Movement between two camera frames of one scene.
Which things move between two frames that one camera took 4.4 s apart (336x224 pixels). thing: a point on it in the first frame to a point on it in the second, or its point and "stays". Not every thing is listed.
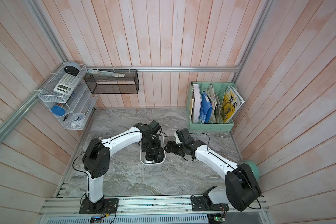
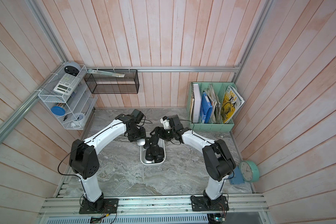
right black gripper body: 178,149 to 166,135
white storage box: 143,156 stays
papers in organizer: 216,108 stays
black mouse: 159,156 stays
